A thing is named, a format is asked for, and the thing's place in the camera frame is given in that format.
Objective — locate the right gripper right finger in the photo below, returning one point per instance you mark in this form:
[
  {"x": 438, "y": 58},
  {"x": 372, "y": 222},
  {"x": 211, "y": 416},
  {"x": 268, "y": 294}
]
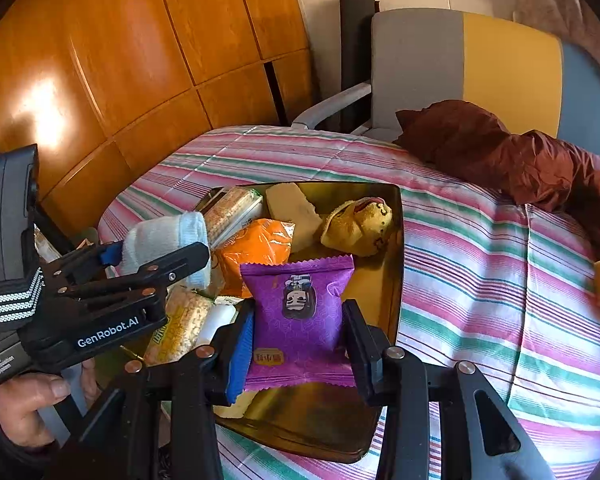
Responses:
[{"x": 366, "y": 347}]

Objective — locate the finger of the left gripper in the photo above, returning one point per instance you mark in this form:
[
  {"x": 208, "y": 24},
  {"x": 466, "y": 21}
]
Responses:
[
  {"x": 164, "y": 271},
  {"x": 90, "y": 257}
]

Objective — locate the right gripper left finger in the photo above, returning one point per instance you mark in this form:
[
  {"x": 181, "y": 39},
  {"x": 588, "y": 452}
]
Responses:
[{"x": 233, "y": 344}]

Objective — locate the white sock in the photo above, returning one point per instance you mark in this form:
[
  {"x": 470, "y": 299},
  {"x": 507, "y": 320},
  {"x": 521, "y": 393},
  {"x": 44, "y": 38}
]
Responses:
[{"x": 152, "y": 239}]

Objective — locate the yellow corn snack packet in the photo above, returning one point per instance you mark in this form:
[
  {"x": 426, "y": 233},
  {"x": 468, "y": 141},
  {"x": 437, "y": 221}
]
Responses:
[{"x": 185, "y": 313}]

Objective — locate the purple snack packet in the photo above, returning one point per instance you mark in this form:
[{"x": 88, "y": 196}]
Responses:
[{"x": 297, "y": 323}]

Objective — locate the orange snack bag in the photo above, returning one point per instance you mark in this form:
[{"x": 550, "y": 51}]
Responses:
[{"x": 263, "y": 241}]

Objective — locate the cracker packet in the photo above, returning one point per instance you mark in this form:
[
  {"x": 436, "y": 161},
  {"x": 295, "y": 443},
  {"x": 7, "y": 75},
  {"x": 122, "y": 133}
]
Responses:
[{"x": 229, "y": 211}]

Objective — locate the yellow plush toy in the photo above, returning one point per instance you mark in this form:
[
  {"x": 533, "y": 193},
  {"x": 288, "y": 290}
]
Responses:
[{"x": 358, "y": 227}]

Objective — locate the person left hand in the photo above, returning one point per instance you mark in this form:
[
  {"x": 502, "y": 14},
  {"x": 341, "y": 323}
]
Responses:
[{"x": 20, "y": 400}]

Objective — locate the gold tin box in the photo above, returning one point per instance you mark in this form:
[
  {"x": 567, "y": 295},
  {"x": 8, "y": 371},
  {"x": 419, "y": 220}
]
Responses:
[{"x": 325, "y": 421}]

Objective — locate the striped bed sheet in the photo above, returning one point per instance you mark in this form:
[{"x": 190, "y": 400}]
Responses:
[{"x": 507, "y": 287}]

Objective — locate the wooden wardrobe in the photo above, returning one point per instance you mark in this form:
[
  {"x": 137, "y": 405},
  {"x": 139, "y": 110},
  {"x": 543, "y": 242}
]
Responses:
[{"x": 108, "y": 88}]

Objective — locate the maroon jacket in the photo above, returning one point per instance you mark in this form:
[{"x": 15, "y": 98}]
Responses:
[{"x": 471, "y": 144}]

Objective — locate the grey yellow blue chair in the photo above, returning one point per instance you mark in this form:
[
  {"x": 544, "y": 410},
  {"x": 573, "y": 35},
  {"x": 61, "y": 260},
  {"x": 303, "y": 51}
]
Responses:
[{"x": 418, "y": 57}]

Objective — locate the black rolled mat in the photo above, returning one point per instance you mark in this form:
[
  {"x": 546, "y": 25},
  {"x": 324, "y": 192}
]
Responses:
[{"x": 356, "y": 57}]

